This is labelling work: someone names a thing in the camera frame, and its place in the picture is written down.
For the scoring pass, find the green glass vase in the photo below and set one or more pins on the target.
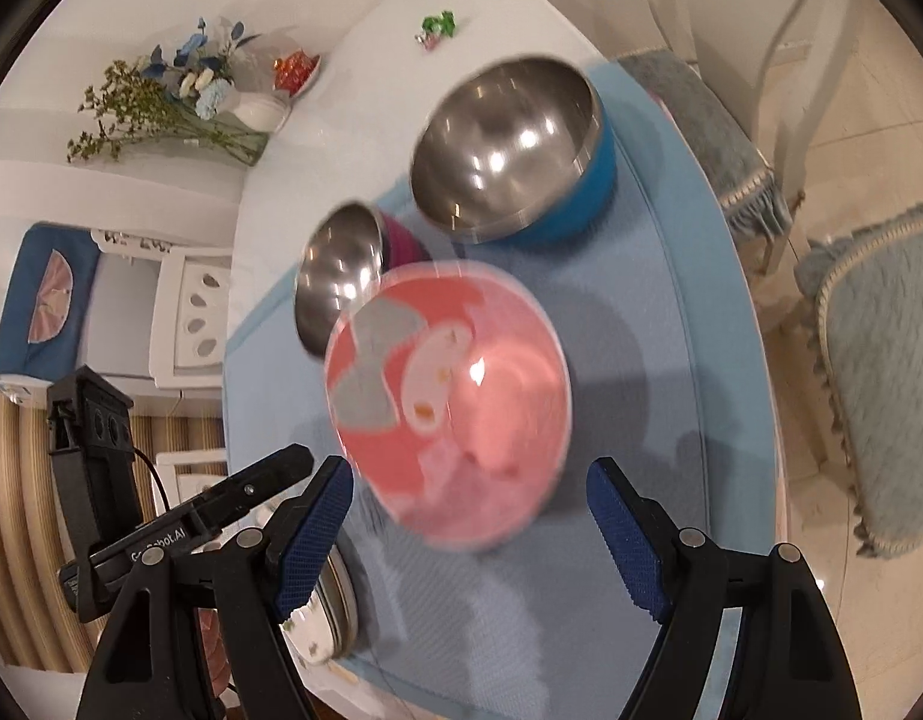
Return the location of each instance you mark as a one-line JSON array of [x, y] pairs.
[[130, 109]]

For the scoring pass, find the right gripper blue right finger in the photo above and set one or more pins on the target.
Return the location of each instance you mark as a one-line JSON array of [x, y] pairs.
[[632, 535]]

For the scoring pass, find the steel bowl blue outside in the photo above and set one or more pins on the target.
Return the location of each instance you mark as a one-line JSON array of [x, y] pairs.
[[522, 151]]

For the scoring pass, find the pink patterned bowl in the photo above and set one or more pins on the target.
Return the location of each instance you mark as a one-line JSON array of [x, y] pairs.
[[449, 392]]

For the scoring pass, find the white refrigerator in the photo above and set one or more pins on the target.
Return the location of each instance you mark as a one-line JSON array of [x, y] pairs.
[[115, 339]]

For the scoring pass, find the light blue placemat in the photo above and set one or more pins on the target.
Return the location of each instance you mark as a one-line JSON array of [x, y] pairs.
[[669, 379]]

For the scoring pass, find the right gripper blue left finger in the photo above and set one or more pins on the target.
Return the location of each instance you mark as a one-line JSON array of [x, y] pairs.
[[303, 542]]

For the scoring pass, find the white chair near left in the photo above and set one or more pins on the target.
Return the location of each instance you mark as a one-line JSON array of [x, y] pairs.
[[183, 475]]

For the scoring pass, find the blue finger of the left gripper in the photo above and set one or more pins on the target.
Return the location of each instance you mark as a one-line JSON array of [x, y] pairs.
[[237, 495]]

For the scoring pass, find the white ceramic vase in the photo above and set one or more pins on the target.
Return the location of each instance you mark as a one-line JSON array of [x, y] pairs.
[[262, 112]]

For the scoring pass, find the blue artificial flowers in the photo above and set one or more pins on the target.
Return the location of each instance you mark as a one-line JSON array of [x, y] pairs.
[[198, 74]]

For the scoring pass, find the green wrapped candy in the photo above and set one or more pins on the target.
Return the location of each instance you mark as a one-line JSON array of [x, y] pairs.
[[435, 29]]

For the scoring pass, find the white chair far left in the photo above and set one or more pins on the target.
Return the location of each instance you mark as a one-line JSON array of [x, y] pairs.
[[189, 320]]

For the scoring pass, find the blue cushioned chair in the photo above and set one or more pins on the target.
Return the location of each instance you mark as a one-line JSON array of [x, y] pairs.
[[865, 314], [710, 76]]

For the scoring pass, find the steel bowl magenta outside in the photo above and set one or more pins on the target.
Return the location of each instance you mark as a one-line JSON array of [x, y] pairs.
[[354, 246]]

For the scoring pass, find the red lidded cup on saucer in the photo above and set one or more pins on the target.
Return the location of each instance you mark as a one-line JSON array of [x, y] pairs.
[[294, 73]]

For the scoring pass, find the large hexagonal tree plate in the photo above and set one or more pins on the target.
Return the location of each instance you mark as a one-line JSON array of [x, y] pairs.
[[325, 628]]

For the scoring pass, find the white chair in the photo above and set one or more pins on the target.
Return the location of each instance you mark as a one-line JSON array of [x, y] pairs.
[[183, 475], [189, 320]]

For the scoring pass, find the blue fridge cover cloth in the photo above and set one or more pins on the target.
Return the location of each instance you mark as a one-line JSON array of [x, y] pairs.
[[46, 302]]

